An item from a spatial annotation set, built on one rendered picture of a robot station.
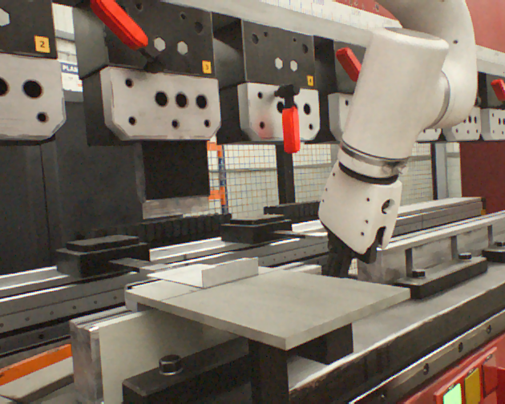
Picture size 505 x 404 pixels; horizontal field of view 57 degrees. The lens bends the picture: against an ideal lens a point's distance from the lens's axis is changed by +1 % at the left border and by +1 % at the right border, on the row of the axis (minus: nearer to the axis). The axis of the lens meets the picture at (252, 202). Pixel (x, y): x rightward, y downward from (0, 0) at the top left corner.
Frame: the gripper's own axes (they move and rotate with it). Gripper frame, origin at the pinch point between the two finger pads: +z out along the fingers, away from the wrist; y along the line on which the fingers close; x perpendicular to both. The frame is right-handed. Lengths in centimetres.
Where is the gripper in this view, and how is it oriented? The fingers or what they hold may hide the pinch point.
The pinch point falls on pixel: (337, 264)
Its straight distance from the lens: 67.4
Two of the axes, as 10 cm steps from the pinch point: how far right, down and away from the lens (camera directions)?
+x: -8.6, 1.2, -4.9
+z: -1.6, 8.6, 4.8
